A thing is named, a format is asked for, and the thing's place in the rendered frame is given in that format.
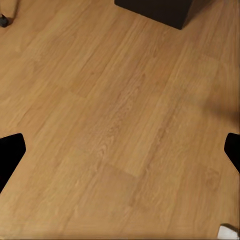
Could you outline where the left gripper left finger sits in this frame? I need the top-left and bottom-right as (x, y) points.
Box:
(0, 133), (26, 193)

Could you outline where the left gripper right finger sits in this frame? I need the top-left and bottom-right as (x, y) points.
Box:
(224, 133), (240, 173)

